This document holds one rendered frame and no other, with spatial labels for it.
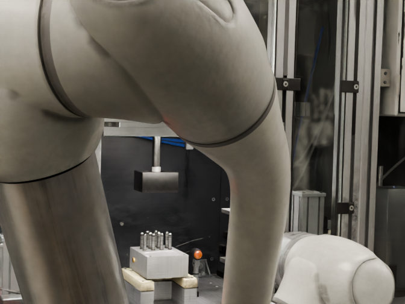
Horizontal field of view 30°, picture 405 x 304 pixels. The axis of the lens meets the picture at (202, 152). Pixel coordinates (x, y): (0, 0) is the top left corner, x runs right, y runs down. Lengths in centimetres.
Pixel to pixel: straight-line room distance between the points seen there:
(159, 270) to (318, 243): 68
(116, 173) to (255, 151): 128
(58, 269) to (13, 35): 23
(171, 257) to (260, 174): 97
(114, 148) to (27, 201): 125
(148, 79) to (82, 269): 23
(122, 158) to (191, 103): 137
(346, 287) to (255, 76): 45
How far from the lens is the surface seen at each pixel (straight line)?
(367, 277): 97
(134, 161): 193
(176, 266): 166
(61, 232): 68
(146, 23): 51
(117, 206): 193
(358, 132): 170
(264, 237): 78
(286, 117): 161
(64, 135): 63
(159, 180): 169
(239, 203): 76
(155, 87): 55
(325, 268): 99
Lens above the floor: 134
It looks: 3 degrees down
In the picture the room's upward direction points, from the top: 2 degrees clockwise
